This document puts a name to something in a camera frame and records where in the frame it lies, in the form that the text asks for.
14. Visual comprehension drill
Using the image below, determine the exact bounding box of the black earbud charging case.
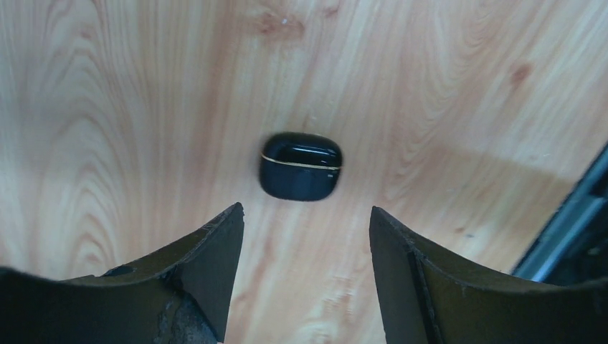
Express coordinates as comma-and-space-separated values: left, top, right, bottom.
258, 132, 343, 201

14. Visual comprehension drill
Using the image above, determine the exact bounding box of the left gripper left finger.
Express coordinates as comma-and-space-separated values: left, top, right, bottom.
1, 203, 244, 343

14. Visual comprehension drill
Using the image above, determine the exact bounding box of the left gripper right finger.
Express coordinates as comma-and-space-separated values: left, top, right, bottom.
369, 206, 607, 343

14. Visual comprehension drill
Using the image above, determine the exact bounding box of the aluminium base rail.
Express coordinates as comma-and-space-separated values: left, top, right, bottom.
512, 148, 607, 286

